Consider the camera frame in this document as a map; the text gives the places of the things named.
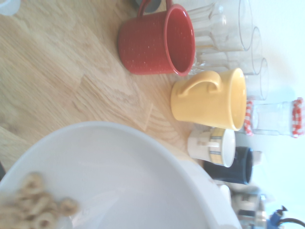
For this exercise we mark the red speckled mug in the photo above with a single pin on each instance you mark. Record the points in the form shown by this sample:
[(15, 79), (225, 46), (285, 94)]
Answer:
[(143, 40)]

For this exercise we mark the navy blue mug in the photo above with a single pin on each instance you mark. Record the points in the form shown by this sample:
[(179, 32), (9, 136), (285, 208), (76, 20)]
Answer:
[(226, 170)]

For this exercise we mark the glass jar red checked lid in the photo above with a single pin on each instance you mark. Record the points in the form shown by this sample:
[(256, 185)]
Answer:
[(274, 119), (248, 119)]

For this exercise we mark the blue plastic gadget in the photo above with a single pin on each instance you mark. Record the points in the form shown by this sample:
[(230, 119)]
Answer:
[(276, 217)]

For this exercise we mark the cereal rings heap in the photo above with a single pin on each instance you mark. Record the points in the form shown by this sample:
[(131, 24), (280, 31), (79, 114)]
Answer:
[(33, 205)]

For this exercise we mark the ribbed clear glass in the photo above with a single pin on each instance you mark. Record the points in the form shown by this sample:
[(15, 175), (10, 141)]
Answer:
[(212, 60), (205, 26)]

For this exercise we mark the yellow ceramic mug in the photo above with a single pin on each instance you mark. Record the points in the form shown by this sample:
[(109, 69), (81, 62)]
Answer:
[(202, 105)]

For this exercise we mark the white cup with striped band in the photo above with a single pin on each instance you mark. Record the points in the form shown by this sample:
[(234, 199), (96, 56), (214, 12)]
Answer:
[(202, 148)]

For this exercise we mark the plain white bowl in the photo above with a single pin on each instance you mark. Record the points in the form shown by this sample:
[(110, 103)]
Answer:
[(124, 171)]

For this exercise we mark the smooth clear glass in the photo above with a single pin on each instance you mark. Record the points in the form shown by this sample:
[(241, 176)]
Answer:
[(245, 23), (263, 81), (256, 52)]

